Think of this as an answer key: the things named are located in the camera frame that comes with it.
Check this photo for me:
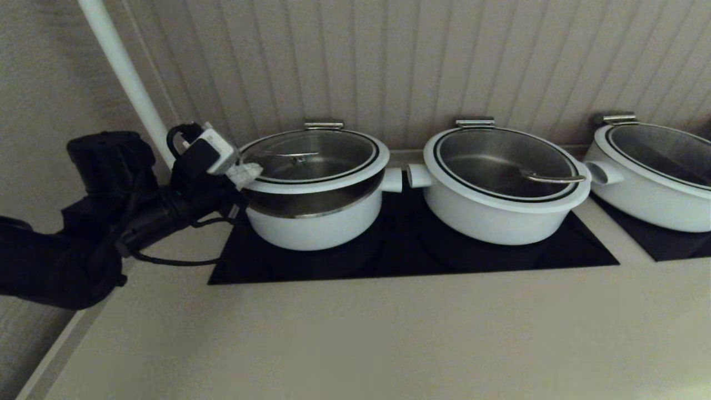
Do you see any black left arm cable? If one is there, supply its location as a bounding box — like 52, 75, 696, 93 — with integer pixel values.
131, 122, 245, 267

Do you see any small black glass cooktop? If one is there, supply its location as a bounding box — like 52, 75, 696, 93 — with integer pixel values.
590, 193, 711, 262

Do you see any glass lid white rim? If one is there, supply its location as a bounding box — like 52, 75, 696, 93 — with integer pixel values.
238, 128, 390, 194
423, 127, 592, 214
593, 123, 711, 199

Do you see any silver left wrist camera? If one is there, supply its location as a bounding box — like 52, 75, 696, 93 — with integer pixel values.
194, 122, 239, 176

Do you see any white support pole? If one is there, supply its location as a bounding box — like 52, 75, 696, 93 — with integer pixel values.
77, 0, 178, 169

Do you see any white pot steel interior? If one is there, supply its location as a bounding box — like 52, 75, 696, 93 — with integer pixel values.
236, 122, 403, 252
407, 119, 592, 246
583, 114, 711, 233

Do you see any large black glass cooktop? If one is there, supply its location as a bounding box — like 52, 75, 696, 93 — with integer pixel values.
208, 192, 620, 286

